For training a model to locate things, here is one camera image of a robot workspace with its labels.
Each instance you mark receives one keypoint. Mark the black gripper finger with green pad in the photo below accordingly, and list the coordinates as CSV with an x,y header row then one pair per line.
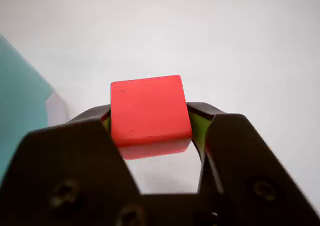
x,y
62,166
245,166

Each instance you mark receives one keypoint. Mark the red lego block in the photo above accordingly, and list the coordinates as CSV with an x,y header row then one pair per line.
x,y
147,108

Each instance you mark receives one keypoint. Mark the teal whale-shaped bin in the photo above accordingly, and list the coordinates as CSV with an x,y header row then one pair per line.
x,y
20,91

